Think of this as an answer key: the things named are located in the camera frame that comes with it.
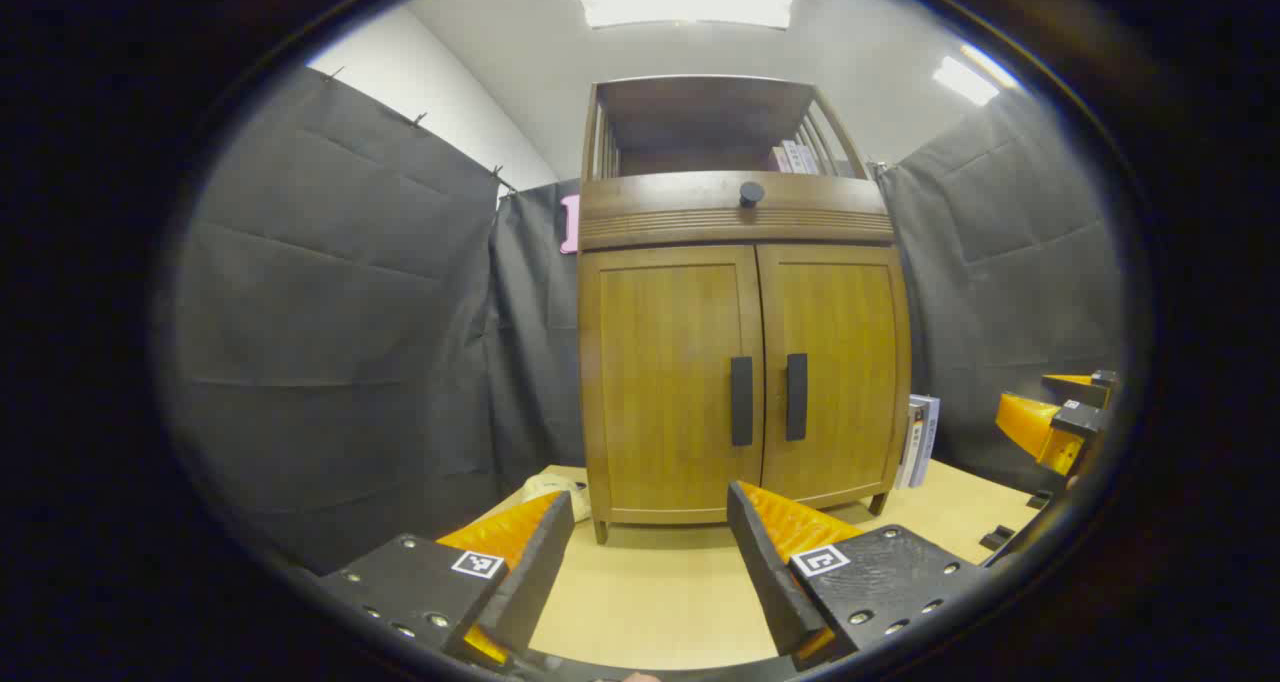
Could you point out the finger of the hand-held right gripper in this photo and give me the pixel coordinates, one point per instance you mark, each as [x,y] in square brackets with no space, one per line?
[1030,424]
[1085,387]

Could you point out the wooden shoe cabinet door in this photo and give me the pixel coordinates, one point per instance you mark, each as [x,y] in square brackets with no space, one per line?
[660,362]
[850,362]

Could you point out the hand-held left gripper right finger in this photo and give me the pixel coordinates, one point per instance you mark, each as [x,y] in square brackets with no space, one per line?
[770,582]

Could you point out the wooden drawer with black knob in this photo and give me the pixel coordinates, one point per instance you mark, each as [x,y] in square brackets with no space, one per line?
[650,212]

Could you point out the crumpled white cloth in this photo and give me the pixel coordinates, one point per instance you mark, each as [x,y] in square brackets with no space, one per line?
[555,487]

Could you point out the small black block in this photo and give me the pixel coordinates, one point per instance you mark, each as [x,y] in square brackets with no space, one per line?
[997,537]
[1040,499]

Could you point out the row of books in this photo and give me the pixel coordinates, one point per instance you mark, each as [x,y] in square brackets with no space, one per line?
[795,157]

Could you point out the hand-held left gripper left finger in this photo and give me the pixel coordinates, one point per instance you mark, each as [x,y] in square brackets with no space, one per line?
[535,572]

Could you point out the wooden double-door shoe cabinet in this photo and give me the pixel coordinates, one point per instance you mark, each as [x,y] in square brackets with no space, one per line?
[700,112]

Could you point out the small ceiling light panel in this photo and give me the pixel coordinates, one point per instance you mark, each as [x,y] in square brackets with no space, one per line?
[965,80]

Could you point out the large ceiling light panel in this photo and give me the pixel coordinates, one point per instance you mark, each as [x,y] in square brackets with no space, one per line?
[680,0]

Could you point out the black backdrop cloth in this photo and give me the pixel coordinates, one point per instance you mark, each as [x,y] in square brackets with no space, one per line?
[330,312]

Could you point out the upright white books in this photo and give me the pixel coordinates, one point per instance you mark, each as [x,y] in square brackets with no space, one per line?
[922,442]

